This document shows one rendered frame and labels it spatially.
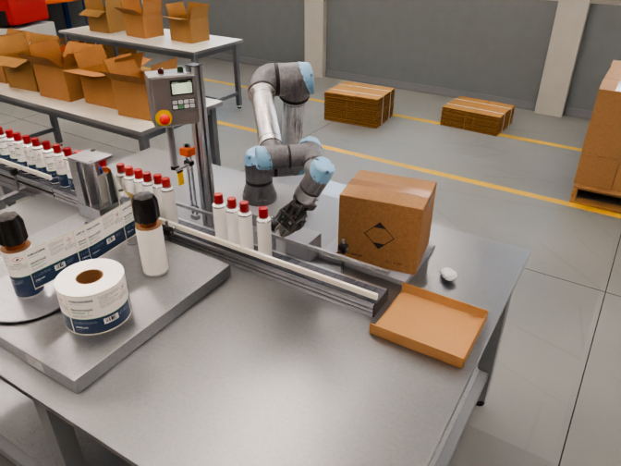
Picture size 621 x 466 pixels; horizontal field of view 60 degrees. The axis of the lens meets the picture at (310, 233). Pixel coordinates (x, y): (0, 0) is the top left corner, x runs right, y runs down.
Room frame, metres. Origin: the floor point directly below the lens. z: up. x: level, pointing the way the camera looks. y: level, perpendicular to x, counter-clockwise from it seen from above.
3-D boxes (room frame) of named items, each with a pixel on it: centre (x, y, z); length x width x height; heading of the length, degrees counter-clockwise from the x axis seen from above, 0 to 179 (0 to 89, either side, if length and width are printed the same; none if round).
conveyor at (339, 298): (1.86, 0.47, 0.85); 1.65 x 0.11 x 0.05; 59
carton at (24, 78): (4.33, 2.24, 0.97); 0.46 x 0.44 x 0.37; 63
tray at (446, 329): (1.34, -0.38, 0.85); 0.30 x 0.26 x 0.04; 59
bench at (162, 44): (6.56, 1.91, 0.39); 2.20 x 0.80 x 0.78; 58
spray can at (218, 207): (1.78, 0.34, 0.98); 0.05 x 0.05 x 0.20
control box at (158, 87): (1.99, 0.52, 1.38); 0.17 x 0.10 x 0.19; 114
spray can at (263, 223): (1.67, 0.17, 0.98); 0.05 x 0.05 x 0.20
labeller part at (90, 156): (2.00, 0.88, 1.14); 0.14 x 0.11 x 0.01; 59
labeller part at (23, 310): (1.44, 0.93, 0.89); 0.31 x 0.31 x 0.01
